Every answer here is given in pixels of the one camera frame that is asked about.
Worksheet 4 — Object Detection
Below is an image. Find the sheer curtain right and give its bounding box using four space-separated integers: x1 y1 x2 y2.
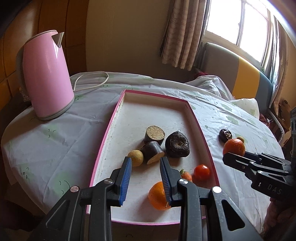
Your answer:
267 6 295 115

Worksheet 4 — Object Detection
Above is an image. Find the pink white shallow box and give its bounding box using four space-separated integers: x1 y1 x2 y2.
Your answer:
90 90 219 225

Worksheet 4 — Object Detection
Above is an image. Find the small orange carrot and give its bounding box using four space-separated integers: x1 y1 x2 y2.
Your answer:
180 169 193 182

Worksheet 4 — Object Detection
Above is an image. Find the beige patterned curtain left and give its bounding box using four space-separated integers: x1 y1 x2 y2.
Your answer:
160 0 209 71

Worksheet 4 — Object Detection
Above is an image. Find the large orange tangerine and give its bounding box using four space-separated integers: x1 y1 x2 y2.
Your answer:
222 138 245 156

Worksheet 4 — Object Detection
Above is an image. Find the white green cloud tablecloth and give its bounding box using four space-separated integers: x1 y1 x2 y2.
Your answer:
1 72 283 232

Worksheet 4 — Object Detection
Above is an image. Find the white cloud pillow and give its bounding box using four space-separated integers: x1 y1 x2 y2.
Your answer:
229 98 260 119

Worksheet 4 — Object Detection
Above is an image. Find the window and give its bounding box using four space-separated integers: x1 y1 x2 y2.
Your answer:
204 1 277 71

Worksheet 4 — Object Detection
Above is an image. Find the small orange tangerine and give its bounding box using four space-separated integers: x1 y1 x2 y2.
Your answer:
148 181 171 211

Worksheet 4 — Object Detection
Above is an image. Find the grey yellow blue sofa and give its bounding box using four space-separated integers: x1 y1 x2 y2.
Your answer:
199 42 273 113

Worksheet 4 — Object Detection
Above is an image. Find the white power cable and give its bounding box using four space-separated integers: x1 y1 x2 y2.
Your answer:
73 70 110 93

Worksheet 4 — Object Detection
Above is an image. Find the pink electric kettle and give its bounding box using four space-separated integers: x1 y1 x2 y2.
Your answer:
16 30 74 121

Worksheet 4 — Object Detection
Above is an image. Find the large dark water chestnut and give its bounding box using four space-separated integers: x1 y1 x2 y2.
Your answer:
165 131 190 158

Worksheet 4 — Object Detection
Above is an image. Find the red cherry tomato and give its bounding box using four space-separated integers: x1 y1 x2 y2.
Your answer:
194 164 211 182

